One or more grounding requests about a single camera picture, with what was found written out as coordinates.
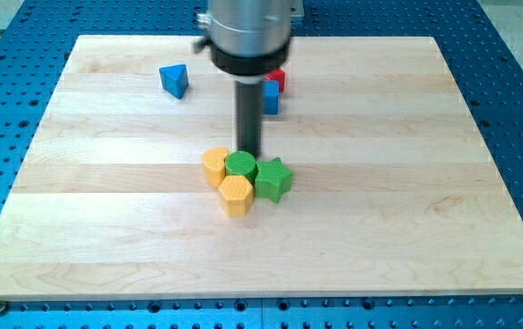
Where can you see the yellow heart block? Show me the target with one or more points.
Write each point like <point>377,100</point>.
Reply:
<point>213,164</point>

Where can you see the yellow hexagon block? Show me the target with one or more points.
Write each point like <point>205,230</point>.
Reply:
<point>236,195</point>

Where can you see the green cylinder block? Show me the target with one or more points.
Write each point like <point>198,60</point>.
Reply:
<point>242,163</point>

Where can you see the light wooden board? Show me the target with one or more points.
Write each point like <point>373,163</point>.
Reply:
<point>394,191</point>

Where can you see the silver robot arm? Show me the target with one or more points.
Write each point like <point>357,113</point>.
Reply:
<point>248,38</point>

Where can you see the red block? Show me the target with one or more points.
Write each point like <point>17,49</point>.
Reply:
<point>279,76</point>

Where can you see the green star block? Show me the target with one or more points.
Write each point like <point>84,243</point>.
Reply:
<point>273,179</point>

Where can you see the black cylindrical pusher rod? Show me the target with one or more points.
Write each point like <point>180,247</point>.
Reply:
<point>248,115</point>

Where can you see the blue cube block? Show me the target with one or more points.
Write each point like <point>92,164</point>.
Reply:
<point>271,96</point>

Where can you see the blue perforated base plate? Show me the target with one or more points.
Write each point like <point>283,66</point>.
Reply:
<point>35,45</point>

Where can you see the blue triangle block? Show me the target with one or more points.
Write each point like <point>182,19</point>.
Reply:
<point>175,80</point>

